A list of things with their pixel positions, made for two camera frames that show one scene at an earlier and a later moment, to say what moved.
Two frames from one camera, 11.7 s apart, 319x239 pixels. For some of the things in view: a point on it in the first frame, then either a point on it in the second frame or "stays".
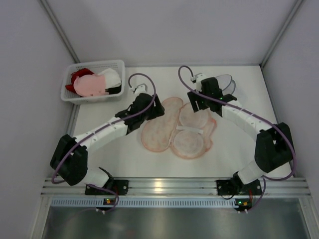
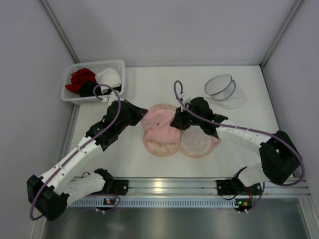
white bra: x=112 y=78 stays
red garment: x=83 y=71 stays
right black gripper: x=197 y=100 -> x=181 y=119
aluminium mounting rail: x=270 y=186 stays
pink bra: x=90 y=85 -> x=157 y=123
